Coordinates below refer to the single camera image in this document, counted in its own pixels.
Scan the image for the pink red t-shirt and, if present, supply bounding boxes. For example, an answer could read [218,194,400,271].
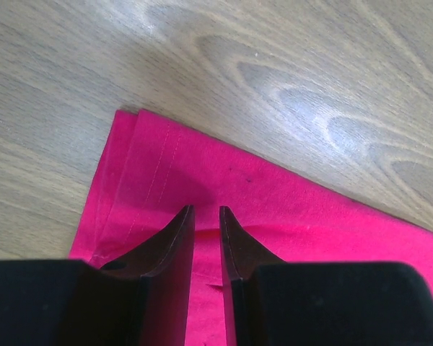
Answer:
[69,110,433,345]

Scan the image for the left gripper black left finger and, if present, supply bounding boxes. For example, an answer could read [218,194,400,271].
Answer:
[0,206,195,345]

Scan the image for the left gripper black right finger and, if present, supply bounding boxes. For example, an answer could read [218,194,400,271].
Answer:
[219,206,433,345]

